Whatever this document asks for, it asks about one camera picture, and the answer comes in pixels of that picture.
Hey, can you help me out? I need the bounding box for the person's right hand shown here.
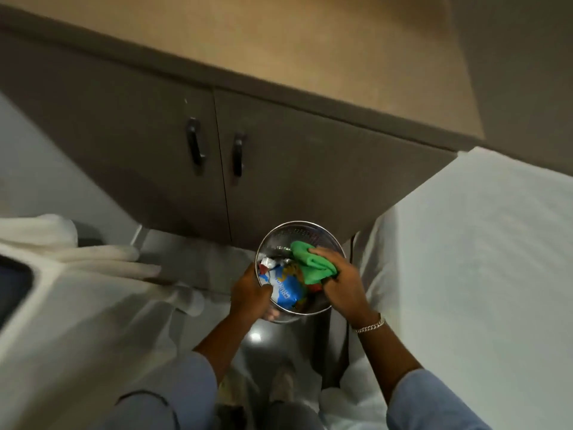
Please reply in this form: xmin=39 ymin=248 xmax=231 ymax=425
xmin=308 ymin=246 xmax=382 ymax=328

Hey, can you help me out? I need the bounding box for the person's left hand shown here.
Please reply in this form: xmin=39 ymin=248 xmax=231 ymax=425
xmin=229 ymin=262 xmax=281 ymax=322

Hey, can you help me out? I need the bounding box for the green cloth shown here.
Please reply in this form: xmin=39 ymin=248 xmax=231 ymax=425
xmin=290 ymin=241 xmax=337 ymax=286

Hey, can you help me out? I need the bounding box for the silver perforated metal waste bin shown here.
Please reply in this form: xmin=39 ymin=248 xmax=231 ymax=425
xmin=237 ymin=221 xmax=350 ymax=386

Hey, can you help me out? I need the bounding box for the person's right forearm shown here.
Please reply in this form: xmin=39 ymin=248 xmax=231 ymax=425
xmin=354 ymin=315 xmax=493 ymax=430

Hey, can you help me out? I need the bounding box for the person's left forearm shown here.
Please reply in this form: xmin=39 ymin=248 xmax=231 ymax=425
xmin=114 ymin=311 xmax=254 ymax=430

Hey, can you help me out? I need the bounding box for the blue snack packet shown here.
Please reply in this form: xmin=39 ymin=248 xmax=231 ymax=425
xmin=264 ymin=263 xmax=308 ymax=310

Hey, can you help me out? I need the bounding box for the brown cabinet door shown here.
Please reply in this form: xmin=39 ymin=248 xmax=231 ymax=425
xmin=213 ymin=88 xmax=458 ymax=252
xmin=0 ymin=30 xmax=232 ymax=243

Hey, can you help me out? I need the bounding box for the person's light shoe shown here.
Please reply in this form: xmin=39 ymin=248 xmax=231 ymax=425
xmin=269 ymin=362 xmax=297 ymax=404

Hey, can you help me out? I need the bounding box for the brown cabinet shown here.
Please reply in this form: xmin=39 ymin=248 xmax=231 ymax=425
xmin=0 ymin=0 xmax=486 ymax=252

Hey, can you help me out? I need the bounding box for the white bed sheet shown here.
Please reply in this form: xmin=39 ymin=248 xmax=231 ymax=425
xmin=0 ymin=242 xmax=207 ymax=430
xmin=319 ymin=146 xmax=573 ymax=430

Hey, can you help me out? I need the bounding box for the white towel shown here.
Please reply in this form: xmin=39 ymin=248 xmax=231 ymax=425
xmin=0 ymin=213 xmax=163 ymax=281

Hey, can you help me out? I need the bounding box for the silver chain bracelet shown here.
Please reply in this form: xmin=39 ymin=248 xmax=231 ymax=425
xmin=355 ymin=313 xmax=386 ymax=334

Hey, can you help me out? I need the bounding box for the black cabinet door handle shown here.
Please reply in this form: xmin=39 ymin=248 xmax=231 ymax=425
xmin=231 ymin=133 xmax=246 ymax=178
xmin=185 ymin=116 xmax=208 ymax=167

